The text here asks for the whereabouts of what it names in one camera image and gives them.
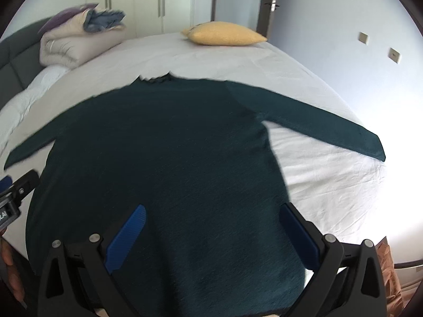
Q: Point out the white pillow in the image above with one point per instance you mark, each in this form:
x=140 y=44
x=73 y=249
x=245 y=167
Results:
x=18 y=107

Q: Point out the yellow pillow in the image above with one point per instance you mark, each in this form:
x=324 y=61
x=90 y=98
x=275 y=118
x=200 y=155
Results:
x=221 y=33

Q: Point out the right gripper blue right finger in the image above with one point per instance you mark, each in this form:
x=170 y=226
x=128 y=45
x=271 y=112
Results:
x=303 y=235

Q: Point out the brown curtain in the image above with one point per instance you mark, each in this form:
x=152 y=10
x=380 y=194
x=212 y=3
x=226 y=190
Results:
x=395 y=302

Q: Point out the dark grey padded headboard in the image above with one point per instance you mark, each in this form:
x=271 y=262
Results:
x=19 y=61

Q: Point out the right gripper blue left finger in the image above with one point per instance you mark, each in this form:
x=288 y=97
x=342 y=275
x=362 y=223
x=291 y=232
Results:
x=122 y=236

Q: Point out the dark green knit sweater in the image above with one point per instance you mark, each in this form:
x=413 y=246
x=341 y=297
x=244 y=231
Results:
x=196 y=154

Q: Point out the beige wall socket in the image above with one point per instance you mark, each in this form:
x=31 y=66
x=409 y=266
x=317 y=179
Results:
x=394 y=55

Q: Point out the purple pillow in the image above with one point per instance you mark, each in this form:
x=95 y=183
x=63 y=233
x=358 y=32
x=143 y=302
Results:
x=64 y=16

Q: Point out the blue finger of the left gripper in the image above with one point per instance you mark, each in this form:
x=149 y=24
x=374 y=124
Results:
x=5 y=183

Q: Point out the beige wall switch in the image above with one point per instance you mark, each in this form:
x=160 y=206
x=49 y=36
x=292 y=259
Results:
x=364 y=38

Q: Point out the blue grey folded cloth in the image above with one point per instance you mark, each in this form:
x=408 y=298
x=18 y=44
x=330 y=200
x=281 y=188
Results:
x=97 y=21

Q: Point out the white bed sheet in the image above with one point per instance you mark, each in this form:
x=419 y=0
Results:
x=337 y=189

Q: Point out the left hand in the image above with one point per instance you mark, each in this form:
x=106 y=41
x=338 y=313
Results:
x=13 y=277

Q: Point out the beige folded duvet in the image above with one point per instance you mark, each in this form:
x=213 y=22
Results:
x=70 y=46

